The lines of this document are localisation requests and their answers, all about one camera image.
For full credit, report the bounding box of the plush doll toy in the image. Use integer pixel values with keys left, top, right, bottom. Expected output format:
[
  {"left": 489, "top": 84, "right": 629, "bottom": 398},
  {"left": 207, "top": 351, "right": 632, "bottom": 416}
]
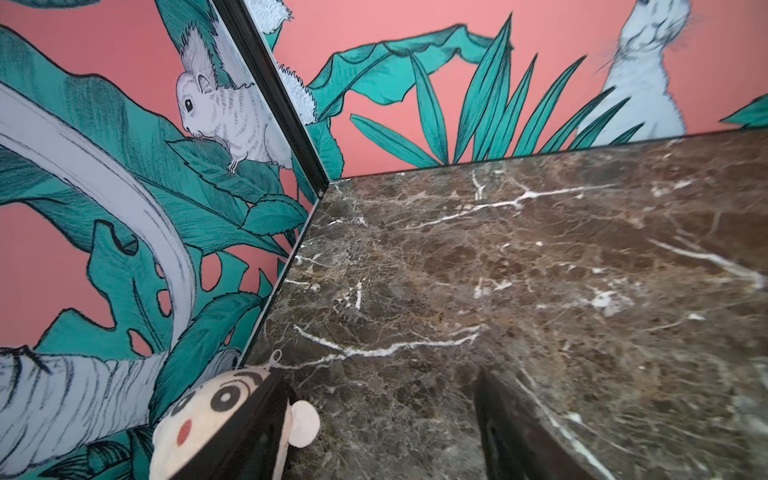
[{"left": 148, "top": 349, "right": 322, "bottom": 480}]

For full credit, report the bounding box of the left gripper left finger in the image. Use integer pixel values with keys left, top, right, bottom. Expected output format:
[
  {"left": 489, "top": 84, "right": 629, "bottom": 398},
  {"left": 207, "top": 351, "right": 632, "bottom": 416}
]
[{"left": 170, "top": 371, "right": 292, "bottom": 480}]

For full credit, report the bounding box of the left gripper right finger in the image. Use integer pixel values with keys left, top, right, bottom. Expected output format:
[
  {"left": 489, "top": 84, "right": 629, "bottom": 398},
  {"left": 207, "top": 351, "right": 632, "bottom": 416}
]
[{"left": 473, "top": 370, "right": 594, "bottom": 480}]

